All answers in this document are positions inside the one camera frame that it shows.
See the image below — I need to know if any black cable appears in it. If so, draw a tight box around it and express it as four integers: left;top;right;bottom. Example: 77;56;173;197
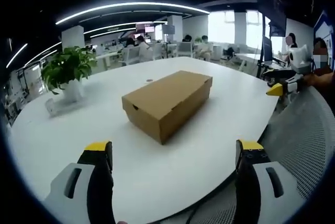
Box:
186;203;201;224

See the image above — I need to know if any dark monitor on stand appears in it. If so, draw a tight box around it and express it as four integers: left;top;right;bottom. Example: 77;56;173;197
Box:
258;35;273;78

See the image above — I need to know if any white office chair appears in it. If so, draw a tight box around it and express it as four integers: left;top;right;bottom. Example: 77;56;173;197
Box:
176;41;196;59
120;46;141;65

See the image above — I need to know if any white office desk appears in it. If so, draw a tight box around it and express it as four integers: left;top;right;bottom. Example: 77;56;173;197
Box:
95;52;124;71

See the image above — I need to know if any curved ceiling light strip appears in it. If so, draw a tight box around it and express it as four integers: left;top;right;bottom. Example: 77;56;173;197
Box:
55;2;210;25

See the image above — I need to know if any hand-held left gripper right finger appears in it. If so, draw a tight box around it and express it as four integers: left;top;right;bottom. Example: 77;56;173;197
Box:
234;139;302;224

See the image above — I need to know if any green potted plant white pot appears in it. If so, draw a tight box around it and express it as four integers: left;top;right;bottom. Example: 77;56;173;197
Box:
40;46;98;104

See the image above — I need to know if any brown cardboard shoe box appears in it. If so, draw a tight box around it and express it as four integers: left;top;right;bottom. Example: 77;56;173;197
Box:
121;70;213;145

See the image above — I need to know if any person's head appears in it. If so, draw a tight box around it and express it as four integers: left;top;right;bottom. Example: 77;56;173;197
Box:
313;37;332;69

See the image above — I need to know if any grey mesh office chair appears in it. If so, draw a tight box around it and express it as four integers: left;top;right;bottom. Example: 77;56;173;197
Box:
167;85;335;224

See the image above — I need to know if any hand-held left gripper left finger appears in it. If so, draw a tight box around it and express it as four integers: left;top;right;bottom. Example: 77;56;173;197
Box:
43;141;116;224

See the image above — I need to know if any blue wall poster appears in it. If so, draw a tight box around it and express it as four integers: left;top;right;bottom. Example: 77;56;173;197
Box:
313;10;335;42

